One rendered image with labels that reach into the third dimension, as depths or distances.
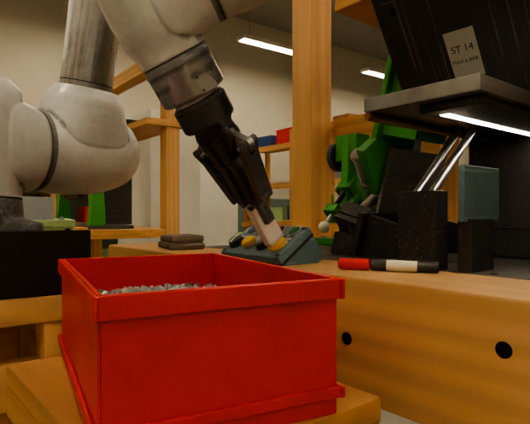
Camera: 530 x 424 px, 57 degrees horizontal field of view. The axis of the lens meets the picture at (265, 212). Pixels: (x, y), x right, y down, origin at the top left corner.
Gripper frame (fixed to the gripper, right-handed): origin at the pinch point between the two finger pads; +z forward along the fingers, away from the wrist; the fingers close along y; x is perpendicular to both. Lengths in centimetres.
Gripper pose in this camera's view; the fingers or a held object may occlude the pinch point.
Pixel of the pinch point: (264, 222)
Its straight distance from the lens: 72.4
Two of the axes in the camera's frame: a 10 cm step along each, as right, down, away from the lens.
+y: 6.3, 0.0, -7.8
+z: 4.4, 8.2, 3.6
